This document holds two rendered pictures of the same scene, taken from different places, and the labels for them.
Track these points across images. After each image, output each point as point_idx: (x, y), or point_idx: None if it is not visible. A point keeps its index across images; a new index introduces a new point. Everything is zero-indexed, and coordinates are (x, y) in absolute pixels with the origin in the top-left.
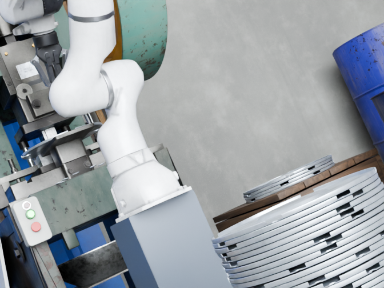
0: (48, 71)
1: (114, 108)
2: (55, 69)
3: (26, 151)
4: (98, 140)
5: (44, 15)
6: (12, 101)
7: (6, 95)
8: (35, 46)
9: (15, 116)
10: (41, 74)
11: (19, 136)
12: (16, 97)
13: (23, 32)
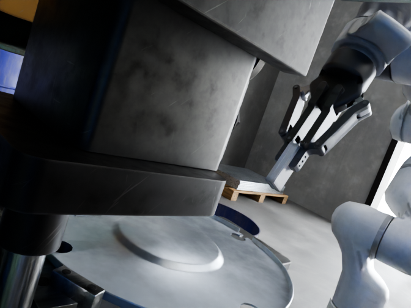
0: (327, 124)
1: (372, 261)
2: (311, 120)
3: (290, 303)
4: (388, 299)
5: (391, 80)
6: (221, 35)
7: (278, 29)
8: (367, 84)
9: (126, 62)
10: (345, 133)
11: (153, 201)
12: (254, 60)
13: (396, 57)
